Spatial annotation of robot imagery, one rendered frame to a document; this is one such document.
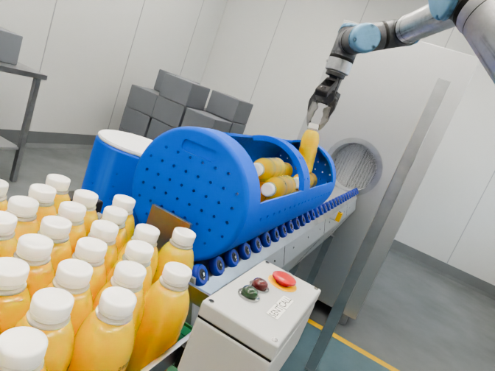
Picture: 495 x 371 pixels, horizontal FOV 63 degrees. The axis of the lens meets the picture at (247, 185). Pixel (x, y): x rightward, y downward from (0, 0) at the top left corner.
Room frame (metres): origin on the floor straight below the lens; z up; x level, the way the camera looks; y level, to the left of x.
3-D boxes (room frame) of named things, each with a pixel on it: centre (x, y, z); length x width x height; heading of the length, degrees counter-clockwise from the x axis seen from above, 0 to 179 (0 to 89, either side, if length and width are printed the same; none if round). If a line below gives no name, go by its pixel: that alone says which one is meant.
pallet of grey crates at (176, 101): (4.84, 0.97, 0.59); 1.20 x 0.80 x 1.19; 69
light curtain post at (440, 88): (2.08, -0.71, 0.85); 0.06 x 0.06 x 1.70; 70
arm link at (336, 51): (1.55, -0.16, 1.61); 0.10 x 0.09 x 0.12; 11
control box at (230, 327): (0.50, -0.08, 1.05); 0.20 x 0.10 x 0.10; 160
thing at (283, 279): (0.55, -0.10, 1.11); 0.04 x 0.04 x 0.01
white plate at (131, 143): (1.37, 0.40, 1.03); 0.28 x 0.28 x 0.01
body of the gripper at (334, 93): (1.56, -0.16, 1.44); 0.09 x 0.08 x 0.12; 159
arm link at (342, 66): (1.56, -0.15, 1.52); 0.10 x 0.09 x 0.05; 69
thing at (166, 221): (0.79, 0.12, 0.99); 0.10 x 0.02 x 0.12; 70
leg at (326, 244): (2.67, -0.65, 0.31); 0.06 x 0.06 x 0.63; 70
